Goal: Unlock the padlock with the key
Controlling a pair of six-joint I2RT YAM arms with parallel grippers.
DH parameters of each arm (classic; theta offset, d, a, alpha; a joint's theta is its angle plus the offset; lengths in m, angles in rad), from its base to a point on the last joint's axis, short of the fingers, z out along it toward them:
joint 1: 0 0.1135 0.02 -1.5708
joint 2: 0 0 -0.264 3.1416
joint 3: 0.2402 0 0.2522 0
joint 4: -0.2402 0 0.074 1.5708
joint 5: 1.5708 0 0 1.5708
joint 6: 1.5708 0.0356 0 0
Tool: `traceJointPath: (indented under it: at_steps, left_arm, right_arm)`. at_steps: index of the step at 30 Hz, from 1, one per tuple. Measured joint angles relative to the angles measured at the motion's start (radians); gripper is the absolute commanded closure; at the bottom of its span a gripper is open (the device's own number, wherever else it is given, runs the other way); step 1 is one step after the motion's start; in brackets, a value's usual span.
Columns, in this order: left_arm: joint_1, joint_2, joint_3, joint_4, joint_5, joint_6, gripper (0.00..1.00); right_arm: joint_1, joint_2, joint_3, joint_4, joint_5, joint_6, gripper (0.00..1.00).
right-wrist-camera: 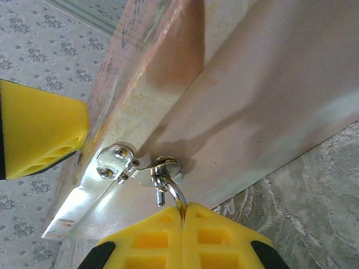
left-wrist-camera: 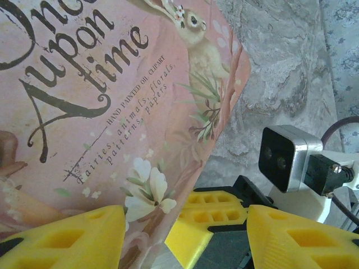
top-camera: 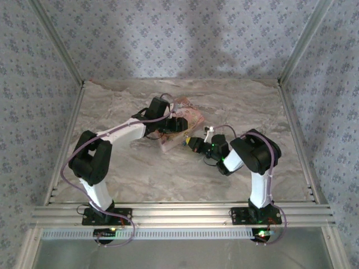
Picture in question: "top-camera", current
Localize orange pink snack bag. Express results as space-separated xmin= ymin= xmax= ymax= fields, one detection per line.
xmin=158 ymin=96 xmax=205 ymax=154

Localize right controller board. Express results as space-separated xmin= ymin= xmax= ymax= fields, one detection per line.
xmin=251 ymin=228 xmax=275 ymax=244

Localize controller board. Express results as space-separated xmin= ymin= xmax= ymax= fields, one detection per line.
xmin=93 ymin=228 xmax=120 ymax=244
xmin=251 ymin=228 xmax=275 ymax=244

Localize left controller board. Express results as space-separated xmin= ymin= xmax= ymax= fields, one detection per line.
xmin=93 ymin=228 xmax=120 ymax=244

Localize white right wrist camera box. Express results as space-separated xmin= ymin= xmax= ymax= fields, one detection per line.
xmin=203 ymin=126 xmax=216 ymax=141

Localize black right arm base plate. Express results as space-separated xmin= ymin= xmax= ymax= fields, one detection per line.
xmin=230 ymin=206 xmax=282 ymax=225

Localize aluminium front rail beam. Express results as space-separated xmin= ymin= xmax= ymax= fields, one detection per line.
xmin=30 ymin=204 xmax=336 ymax=228

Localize aluminium right side rail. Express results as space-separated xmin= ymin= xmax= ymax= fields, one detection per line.
xmin=277 ymin=80 xmax=322 ymax=205

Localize aluminium rail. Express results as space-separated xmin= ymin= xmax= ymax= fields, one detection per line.
xmin=277 ymin=80 xmax=322 ymax=205
xmin=42 ymin=82 xmax=86 ymax=207

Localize aluminium left side rail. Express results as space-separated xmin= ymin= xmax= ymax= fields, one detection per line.
xmin=42 ymin=82 xmax=86 ymax=207

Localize slotted grey cable duct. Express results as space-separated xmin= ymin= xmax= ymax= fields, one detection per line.
xmin=42 ymin=227 xmax=255 ymax=240

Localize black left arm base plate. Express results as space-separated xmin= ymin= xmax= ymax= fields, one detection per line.
xmin=82 ymin=207 xmax=133 ymax=226

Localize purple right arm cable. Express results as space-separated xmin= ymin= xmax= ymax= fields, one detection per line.
xmin=211 ymin=124 xmax=288 ymax=247

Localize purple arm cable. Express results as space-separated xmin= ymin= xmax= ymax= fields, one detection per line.
xmin=61 ymin=93 xmax=176 ymax=248
xmin=211 ymin=124 xmax=288 ymax=247

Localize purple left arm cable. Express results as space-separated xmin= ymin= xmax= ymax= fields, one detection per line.
xmin=61 ymin=93 xmax=176 ymax=248

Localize aluminium left corner post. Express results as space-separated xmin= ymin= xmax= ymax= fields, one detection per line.
xmin=29 ymin=0 xmax=86 ymax=86

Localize aluminium corner post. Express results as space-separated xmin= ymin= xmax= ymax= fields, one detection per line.
xmin=29 ymin=0 xmax=86 ymax=86
xmin=277 ymin=0 xmax=334 ymax=85

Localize aluminium right corner post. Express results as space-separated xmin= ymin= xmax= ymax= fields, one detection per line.
xmin=277 ymin=0 xmax=334 ymax=85

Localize aluminium right lower post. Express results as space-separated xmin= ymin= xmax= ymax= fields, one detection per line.
xmin=322 ymin=226 xmax=351 ymax=269

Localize aluminium left lower post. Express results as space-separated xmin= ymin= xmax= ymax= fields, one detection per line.
xmin=16 ymin=226 xmax=43 ymax=269

